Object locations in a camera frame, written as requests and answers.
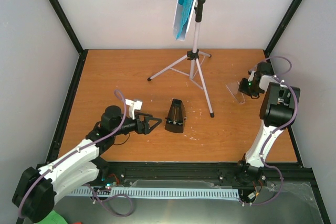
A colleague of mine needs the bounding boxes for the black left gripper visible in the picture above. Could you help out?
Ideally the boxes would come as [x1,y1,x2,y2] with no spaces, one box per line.
[112,111,161,136]

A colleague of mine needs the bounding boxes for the clear plastic metronome cover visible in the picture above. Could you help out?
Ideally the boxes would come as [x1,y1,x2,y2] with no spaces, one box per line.
[225,81,246,104]

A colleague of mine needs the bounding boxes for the black metronome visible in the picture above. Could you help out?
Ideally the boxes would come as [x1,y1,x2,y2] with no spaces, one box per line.
[165,99,186,133]

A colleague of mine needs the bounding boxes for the silver tripod music stand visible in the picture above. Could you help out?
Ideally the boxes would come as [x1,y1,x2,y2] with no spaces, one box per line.
[147,0,215,118]

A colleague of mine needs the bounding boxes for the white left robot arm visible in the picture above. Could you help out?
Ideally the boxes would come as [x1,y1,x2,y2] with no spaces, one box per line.
[12,105,162,222]

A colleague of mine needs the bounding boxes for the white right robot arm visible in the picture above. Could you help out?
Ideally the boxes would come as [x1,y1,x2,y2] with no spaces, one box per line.
[235,61,301,185]

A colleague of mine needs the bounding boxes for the blue sheet music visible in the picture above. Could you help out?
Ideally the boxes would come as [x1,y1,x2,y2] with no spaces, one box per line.
[173,0,196,41]

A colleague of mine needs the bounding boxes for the green paper piece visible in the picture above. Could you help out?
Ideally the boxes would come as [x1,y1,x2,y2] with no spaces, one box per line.
[39,210,68,224]

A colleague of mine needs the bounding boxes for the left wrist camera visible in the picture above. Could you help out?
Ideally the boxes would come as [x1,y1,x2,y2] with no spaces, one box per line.
[125,99,143,120]

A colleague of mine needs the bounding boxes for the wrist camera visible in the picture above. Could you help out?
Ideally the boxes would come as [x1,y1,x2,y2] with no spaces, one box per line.
[248,70,275,93]
[125,99,143,120]

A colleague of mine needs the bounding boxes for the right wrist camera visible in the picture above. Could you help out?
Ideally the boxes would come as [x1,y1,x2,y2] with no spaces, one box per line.
[248,70,275,93]

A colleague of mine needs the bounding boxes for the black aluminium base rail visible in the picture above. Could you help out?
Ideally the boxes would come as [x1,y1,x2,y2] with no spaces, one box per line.
[34,161,314,190]

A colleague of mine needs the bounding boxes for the light blue cable duct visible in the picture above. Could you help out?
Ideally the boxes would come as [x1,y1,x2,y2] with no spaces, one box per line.
[65,186,241,201]

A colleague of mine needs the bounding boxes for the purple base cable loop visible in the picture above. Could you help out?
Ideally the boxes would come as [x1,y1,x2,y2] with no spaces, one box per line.
[86,183,134,217]

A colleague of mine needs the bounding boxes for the right black frame post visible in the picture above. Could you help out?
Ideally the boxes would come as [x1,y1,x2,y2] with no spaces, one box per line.
[264,0,303,58]

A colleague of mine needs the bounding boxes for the black frame post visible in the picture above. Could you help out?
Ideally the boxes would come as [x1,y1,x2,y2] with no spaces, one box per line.
[264,0,303,58]
[33,0,89,57]

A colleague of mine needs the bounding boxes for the left black frame post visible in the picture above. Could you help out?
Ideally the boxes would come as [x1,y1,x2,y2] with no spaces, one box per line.
[33,0,89,57]

